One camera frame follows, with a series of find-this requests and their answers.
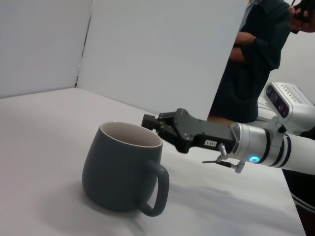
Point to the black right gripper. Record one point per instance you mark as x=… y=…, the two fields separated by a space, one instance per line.
x=209 y=132

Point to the bystander bare forearm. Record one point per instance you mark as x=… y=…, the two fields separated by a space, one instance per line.
x=242 y=46

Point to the grey ceramic mug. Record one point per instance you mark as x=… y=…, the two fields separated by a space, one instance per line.
x=115 y=172

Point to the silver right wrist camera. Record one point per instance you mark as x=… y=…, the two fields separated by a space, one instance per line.
x=292 y=103

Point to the person in dark green shirt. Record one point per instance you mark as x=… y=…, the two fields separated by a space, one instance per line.
x=261 y=49

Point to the bystander bare hand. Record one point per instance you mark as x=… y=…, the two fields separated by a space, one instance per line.
x=307 y=24

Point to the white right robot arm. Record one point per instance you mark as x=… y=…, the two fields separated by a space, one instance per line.
x=251 y=145

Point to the dark phone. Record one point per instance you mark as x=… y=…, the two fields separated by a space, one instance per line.
x=305 y=7

